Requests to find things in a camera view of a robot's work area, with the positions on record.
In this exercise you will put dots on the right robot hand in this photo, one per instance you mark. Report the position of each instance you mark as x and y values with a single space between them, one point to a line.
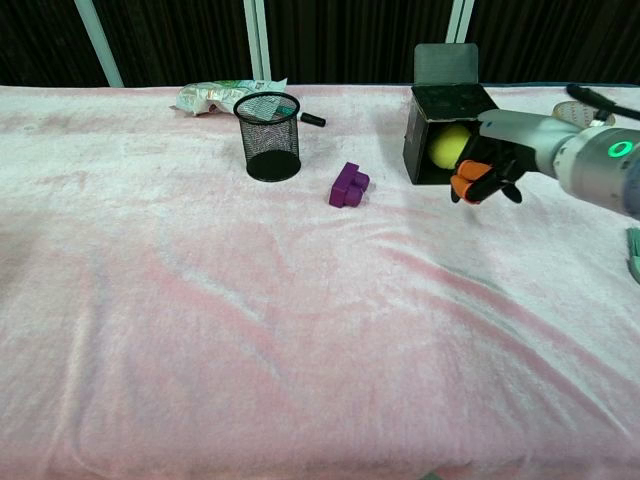
505 150

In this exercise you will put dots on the black cube box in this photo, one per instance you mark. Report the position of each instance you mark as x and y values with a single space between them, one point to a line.
440 125

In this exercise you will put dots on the crumpled plastic snack bag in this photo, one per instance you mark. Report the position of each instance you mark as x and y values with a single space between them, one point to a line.
215 96

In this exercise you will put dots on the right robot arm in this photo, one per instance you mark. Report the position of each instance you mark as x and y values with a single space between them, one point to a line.
600 165

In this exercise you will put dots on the black mesh pen holder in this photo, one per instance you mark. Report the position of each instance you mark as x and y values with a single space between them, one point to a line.
270 137

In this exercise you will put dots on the green striped object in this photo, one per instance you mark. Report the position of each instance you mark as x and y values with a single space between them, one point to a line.
635 255

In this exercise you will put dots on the yellow tennis ball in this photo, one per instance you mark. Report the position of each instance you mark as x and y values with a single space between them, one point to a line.
449 147

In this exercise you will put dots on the pink plush table cloth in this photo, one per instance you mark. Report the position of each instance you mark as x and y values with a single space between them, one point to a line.
200 300

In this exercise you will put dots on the white frame post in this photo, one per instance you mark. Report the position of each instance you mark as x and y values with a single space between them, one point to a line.
461 22
99 42
259 40

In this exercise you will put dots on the purple toy block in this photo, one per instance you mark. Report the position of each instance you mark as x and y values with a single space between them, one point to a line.
348 186

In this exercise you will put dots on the yellow packing tape roll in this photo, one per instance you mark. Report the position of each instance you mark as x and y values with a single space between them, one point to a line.
575 112

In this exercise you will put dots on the grey chair back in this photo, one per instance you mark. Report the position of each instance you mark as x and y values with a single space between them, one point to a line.
446 62

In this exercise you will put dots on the black marker pen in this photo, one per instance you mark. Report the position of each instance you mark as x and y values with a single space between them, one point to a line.
313 119

